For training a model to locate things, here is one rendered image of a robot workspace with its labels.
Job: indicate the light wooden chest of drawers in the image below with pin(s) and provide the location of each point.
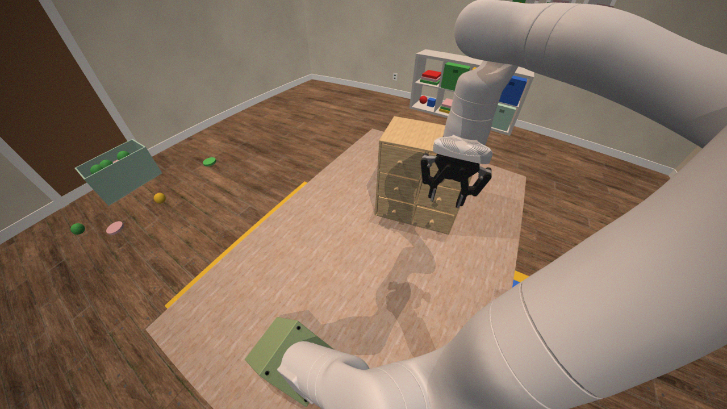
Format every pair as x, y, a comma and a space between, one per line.
414, 134

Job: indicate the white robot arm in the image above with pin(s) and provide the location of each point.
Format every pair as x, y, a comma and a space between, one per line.
643, 296

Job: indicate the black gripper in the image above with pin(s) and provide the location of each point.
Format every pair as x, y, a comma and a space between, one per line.
460, 173

